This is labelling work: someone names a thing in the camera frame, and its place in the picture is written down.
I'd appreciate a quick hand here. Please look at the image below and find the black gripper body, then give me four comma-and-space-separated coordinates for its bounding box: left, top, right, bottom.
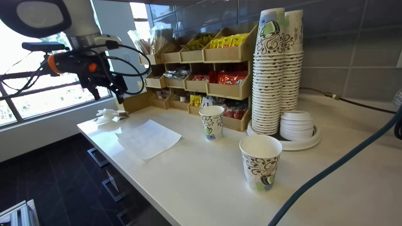
75, 49, 119, 91

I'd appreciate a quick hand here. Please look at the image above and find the wooden condiment rack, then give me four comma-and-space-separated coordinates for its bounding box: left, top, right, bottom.
123, 24, 259, 133

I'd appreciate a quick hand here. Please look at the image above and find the patterned paper cup stack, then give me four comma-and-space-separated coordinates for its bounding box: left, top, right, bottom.
250, 7, 291, 136
281, 9, 305, 114

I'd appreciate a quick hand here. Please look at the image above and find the crumpled white napkin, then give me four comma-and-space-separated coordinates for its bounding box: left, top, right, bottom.
93, 107, 127, 127

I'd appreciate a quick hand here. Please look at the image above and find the clear bag of straws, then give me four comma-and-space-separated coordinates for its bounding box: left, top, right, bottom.
127, 28, 169, 57

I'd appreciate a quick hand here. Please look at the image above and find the white paper towel sheet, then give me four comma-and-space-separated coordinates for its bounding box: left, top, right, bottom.
118, 120, 183, 162

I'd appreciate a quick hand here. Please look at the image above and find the silver packets pile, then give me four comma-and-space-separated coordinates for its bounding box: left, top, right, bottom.
162, 68, 192, 82

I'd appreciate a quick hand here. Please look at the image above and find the yellow tea box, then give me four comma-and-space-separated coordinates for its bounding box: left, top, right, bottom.
188, 94, 203, 108

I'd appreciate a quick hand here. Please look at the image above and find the small red packets pile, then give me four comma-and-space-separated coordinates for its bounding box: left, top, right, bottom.
191, 72, 217, 83

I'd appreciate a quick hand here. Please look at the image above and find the dull yellow packets pile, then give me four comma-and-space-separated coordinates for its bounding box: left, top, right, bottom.
186, 34, 215, 52

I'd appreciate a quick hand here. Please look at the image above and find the large red packets pile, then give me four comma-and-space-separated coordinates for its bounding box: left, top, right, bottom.
216, 69, 250, 88

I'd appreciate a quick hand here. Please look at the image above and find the red snack packets pile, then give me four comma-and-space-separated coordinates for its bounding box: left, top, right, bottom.
221, 104, 248, 121

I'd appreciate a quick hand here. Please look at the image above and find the bright yellow packets pile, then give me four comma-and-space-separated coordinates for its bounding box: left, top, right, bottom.
207, 33, 251, 50

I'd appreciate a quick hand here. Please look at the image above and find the stack of white lids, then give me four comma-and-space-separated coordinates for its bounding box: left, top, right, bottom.
279, 109, 315, 142

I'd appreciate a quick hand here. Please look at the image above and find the white round plate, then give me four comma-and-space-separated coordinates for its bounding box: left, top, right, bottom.
245, 121, 323, 152

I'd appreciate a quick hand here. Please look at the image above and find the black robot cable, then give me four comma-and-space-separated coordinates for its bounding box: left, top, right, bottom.
102, 40, 153, 97

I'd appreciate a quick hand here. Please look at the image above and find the black wrist camera orange mount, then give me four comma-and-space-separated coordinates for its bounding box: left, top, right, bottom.
21, 40, 86, 78

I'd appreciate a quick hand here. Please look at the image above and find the metal drawer handle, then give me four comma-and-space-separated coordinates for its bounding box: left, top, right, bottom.
100, 168, 127, 202
117, 209, 135, 226
86, 147, 110, 168

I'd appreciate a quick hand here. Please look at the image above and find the white metal frame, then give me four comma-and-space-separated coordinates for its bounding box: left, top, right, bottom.
0, 199, 41, 226

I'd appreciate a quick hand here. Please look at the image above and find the thick dark cable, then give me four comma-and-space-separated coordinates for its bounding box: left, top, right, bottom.
267, 104, 402, 226

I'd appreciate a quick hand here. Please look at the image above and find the thin black wall cable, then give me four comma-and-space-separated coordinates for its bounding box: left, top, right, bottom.
299, 87, 397, 116

